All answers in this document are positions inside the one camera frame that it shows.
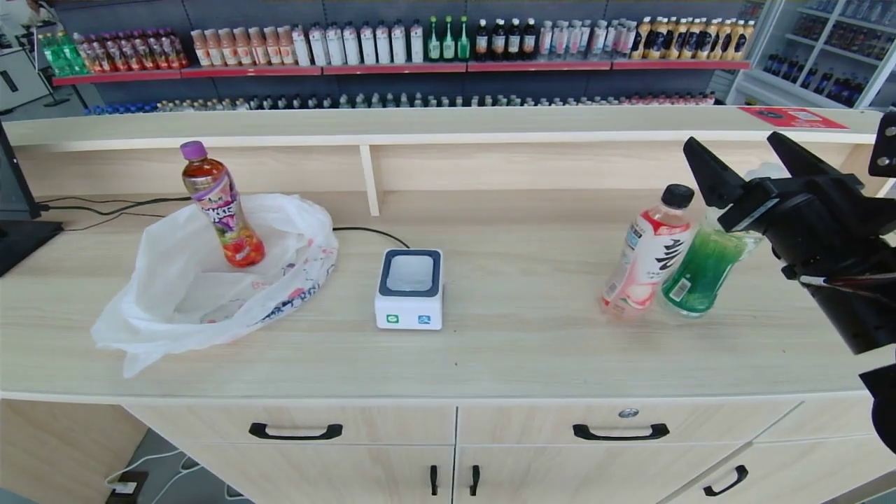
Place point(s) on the wooden counter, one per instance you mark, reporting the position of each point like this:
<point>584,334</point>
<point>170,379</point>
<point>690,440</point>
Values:
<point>504,350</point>

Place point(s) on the wooden drawer with lock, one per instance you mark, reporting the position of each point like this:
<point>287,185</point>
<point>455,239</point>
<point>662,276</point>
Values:
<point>532,423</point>

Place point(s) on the purple cap tea bottle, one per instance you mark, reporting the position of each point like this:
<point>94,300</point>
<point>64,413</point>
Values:
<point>222,206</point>

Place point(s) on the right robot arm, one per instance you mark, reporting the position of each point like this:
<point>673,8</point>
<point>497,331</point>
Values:
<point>850,308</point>

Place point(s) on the white glass door cooler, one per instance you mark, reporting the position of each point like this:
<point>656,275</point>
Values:
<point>819,49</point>

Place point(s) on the green clear drink bottle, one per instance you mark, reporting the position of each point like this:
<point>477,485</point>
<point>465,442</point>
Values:
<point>700,273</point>

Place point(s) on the black monitor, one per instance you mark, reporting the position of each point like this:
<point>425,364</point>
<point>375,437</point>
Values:
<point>17,210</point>

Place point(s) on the wooden cabinet door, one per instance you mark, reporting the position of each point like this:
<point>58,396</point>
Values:
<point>315,476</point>
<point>595,476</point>

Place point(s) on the white plastic shopping bag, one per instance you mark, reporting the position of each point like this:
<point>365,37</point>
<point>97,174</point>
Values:
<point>175,294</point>

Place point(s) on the black shop shelf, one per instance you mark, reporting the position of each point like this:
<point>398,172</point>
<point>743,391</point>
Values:
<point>392,80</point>

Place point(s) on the white barcode scanner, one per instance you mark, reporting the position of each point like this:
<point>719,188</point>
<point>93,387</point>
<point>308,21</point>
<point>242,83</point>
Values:
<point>410,290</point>

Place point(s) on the pink white drink bottle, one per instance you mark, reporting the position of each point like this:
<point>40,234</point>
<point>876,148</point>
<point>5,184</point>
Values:
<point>647,259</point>

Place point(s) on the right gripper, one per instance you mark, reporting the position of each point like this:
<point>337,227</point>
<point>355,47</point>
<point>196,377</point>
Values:
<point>812,210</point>

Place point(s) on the row of bottles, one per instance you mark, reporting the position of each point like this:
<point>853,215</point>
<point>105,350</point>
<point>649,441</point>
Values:
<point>420,102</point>
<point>364,43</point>

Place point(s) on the red sign mat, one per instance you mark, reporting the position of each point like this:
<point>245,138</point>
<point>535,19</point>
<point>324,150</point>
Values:
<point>794,117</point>

